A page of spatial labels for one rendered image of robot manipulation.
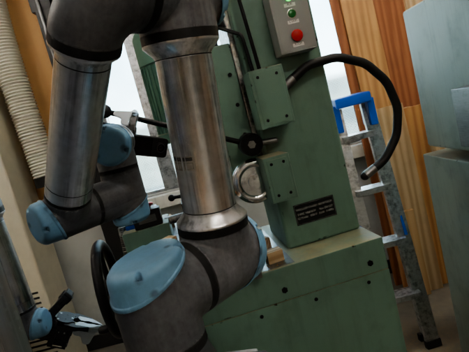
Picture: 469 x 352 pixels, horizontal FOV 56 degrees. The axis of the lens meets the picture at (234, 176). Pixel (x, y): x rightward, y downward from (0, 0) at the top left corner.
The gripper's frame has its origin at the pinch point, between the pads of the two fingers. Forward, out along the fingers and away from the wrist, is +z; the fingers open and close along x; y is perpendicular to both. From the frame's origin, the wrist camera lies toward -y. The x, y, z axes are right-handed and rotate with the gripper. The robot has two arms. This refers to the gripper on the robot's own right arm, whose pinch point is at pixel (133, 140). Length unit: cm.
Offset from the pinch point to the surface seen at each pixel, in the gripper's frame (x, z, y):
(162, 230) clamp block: 24.2, 7.7, -11.4
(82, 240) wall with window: 73, 158, 31
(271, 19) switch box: -36.5, -3.2, -29.5
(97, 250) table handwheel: 31.8, 6.4, 5.5
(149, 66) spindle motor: -20.0, 7.1, -0.6
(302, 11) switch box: -40, -4, -37
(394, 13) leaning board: -89, 122, -123
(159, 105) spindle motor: -10.2, 7.0, -4.9
